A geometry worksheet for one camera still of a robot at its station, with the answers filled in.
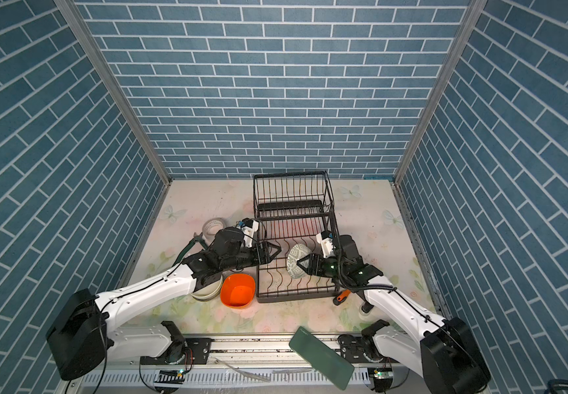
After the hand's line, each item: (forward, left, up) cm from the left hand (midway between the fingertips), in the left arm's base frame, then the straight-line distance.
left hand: (277, 252), depth 78 cm
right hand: (-1, -8, -4) cm, 9 cm away
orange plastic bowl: (-6, +15, -17) cm, 23 cm away
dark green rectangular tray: (-27, -14, -15) cm, 34 cm away
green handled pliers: (+15, +34, -16) cm, 40 cm away
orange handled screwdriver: (-10, -22, -14) cm, 27 cm away
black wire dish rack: (+19, -7, -4) cm, 21 cm away
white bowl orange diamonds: (+3, -6, -7) cm, 10 cm away
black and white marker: (-13, -29, -12) cm, 34 cm away
